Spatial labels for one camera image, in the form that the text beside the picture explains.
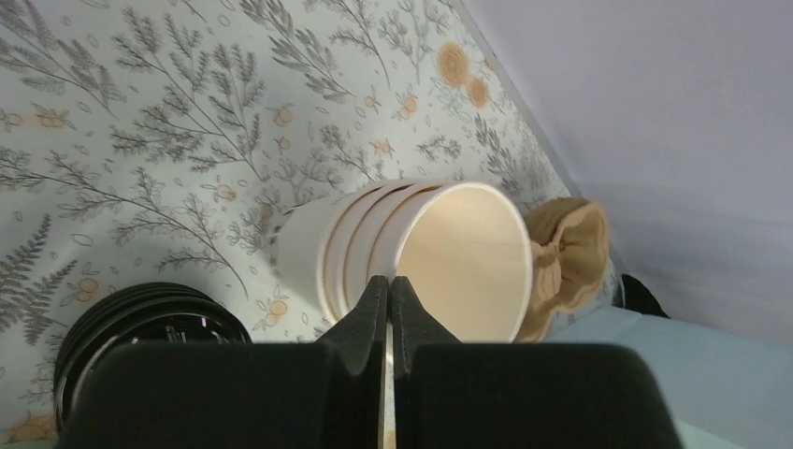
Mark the stack of white paper cups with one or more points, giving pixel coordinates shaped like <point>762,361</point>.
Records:
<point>463,245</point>

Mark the brown cardboard cup carrier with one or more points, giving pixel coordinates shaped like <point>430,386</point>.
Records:
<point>569,239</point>

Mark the floral table mat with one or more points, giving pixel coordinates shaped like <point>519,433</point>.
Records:
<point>160,140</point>

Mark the stack of black lids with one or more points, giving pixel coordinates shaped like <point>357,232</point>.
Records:
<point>153,311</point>

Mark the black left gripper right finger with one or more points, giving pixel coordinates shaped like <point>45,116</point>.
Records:
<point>413,328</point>

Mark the light blue paper bag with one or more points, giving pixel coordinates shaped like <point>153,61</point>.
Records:
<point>723,390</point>

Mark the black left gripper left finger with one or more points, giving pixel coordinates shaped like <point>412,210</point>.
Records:
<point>357,346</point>

